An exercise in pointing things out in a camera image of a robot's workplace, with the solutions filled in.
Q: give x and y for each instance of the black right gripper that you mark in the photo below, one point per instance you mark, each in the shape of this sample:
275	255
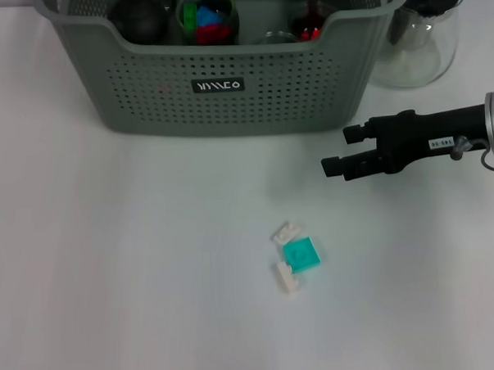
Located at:
425	138

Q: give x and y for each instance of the white studded toy brick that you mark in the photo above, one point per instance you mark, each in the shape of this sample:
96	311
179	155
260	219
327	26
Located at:
286	232

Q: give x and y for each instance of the teal square toy brick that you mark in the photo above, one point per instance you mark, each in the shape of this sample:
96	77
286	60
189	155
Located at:
301	254

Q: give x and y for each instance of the orange-red sloped toy brick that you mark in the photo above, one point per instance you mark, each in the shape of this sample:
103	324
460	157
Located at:
311	34

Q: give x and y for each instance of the glass teacup with black sleeve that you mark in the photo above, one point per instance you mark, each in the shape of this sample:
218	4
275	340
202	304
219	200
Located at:
277	38
301	20
233	39
229	9

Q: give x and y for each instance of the white notched toy brick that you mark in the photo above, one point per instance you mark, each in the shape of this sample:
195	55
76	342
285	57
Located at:
287	279

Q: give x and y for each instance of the dark red toy brick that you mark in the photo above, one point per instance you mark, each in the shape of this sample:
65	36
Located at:
211	34

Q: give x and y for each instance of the blue square toy brick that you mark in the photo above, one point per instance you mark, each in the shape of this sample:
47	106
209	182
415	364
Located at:
207	15

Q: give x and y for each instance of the green rectangular toy brick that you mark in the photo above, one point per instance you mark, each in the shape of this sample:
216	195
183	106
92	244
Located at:
189	17

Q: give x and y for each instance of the grey-green perforated storage bin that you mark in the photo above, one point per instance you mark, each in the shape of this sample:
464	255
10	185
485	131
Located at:
227	112

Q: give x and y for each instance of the right gripper silver fitting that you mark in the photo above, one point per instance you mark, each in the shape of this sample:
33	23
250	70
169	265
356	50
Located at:
460	147

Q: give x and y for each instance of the glass carafe with black lid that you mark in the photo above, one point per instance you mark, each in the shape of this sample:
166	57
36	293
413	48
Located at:
421	50

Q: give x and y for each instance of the black round teapot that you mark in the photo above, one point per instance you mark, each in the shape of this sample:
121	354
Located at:
141	21

